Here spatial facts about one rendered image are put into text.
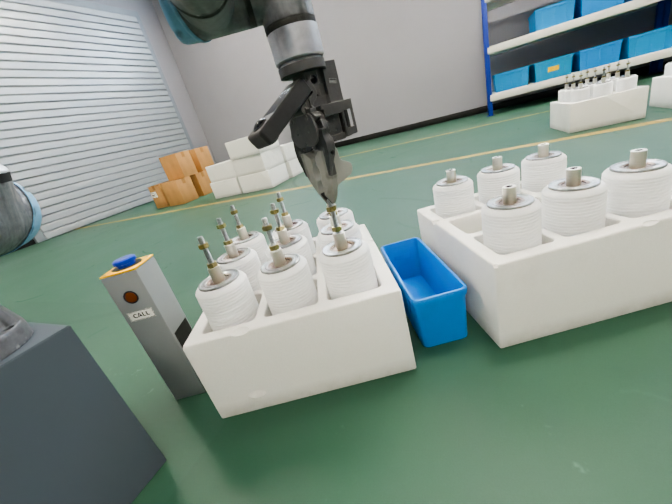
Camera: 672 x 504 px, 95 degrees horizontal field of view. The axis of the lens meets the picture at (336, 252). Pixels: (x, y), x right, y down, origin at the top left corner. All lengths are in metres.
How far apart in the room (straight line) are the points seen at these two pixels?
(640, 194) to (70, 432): 0.96
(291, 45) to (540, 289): 0.56
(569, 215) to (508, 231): 0.11
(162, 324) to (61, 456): 0.24
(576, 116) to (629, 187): 1.92
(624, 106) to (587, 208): 2.08
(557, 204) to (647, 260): 0.18
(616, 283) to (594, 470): 0.33
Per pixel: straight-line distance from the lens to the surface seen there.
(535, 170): 0.92
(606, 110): 2.70
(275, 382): 0.64
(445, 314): 0.65
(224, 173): 3.72
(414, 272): 0.92
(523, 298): 0.64
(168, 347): 0.74
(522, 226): 0.62
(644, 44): 5.18
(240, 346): 0.59
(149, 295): 0.69
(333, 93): 0.55
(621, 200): 0.76
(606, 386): 0.65
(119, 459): 0.67
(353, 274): 0.54
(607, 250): 0.70
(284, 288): 0.55
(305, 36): 0.52
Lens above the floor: 0.46
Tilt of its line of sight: 22 degrees down
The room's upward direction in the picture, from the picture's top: 16 degrees counter-clockwise
